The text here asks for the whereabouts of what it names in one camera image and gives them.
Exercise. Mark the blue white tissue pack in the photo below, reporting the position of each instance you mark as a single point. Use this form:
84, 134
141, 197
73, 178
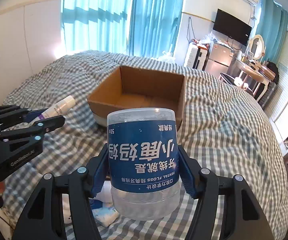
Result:
103, 210

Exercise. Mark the black wall television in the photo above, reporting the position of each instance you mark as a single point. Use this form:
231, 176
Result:
232, 27

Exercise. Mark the silver mini fridge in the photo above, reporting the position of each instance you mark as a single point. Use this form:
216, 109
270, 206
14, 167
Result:
218, 59

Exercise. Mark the dark seat vanity stool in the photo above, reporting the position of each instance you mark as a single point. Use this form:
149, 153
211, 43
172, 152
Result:
234, 81

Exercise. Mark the teal window curtain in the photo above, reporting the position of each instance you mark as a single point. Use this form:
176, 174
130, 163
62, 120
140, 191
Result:
145, 28

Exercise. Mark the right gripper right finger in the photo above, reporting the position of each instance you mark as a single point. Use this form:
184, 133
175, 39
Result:
243, 217

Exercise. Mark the teal side curtain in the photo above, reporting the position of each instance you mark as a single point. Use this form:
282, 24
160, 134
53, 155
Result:
273, 28

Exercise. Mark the white suitcase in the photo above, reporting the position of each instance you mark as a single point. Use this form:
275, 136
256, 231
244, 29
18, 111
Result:
195, 56

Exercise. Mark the grey checkered bed quilt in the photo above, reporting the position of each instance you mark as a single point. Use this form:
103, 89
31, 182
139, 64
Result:
223, 128

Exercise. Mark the white purple cream tube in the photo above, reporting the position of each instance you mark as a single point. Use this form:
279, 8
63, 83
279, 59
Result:
60, 108

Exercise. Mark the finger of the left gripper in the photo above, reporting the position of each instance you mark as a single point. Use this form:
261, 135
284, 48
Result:
11, 115
20, 140

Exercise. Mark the oval vanity mirror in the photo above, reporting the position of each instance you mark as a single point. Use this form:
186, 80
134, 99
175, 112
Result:
256, 48

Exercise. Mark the blue label dental floss jar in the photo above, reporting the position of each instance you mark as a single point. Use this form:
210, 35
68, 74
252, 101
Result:
143, 162

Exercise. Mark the open brown cardboard box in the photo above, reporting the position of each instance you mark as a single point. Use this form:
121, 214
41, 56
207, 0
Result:
130, 87

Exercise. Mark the white dressing table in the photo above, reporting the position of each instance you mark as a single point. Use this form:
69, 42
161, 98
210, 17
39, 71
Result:
256, 71

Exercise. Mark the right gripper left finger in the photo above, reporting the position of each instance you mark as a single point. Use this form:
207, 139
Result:
43, 215

